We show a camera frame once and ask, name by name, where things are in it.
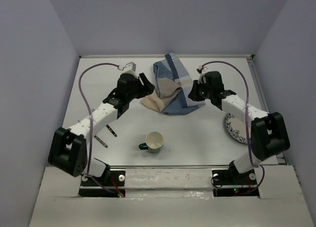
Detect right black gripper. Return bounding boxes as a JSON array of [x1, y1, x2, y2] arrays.
[[187, 79, 213, 101]]

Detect blue and beige cloth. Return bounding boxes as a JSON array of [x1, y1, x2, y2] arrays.
[[141, 53, 205, 115]]

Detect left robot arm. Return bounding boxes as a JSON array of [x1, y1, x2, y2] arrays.
[[48, 71, 155, 185]]

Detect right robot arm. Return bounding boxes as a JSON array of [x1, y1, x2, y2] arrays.
[[188, 68, 290, 185]]

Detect blue floral plate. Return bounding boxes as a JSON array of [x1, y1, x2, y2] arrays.
[[224, 113, 248, 145]]

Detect green mug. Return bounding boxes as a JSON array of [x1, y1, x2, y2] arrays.
[[138, 132, 164, 153]]

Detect metal fork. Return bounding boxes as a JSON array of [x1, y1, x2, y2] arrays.
[[90, 108, 118, 138]]

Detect metal knife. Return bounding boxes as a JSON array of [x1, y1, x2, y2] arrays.
[[94, 135, 108, 148]]

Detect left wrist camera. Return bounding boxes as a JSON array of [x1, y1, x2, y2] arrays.
[[118, 62, 136, 72]]

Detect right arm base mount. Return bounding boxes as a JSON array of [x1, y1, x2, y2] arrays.
[[211, 169, 260, 197]]

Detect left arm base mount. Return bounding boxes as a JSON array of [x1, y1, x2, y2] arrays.
[[79, 169, 126, 198]]

